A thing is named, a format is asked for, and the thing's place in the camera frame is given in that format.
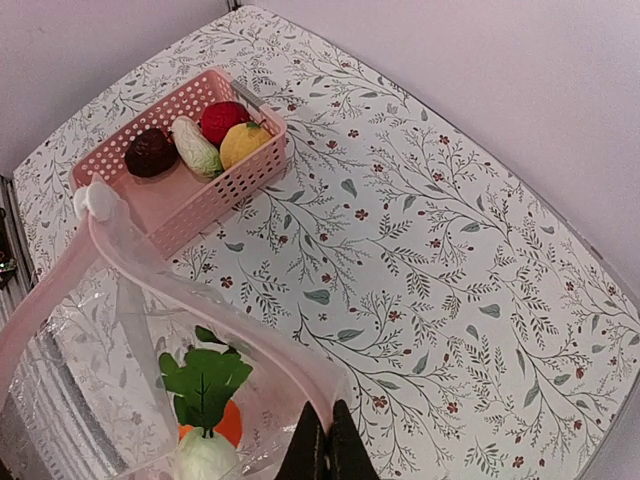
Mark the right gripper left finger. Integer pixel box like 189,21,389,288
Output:
279,402,326,480

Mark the clear zip top bag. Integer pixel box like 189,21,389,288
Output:
1,182,348,479

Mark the front aluminium rail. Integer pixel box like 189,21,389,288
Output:
1,176,32,302

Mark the orange toy tangerine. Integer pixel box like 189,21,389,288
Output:
173,396,243,447

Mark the floral patterned table mat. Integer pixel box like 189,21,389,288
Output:
14,6,639,479

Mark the white toy cabbage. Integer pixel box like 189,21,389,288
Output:
171,116,224,179

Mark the white toy radish with leaves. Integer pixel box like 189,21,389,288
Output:
159,325,253,479

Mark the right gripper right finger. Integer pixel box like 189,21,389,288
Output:
328,400,379,480

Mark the yellow toy pear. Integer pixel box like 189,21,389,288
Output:
219,122,272,170

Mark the red knitted toy fruit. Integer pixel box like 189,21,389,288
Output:
199,101,250,147

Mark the pink perforated plastic basket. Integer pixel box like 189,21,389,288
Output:
71,69,287,258

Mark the dark maroon toy beet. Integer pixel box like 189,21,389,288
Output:
124,128,178,178

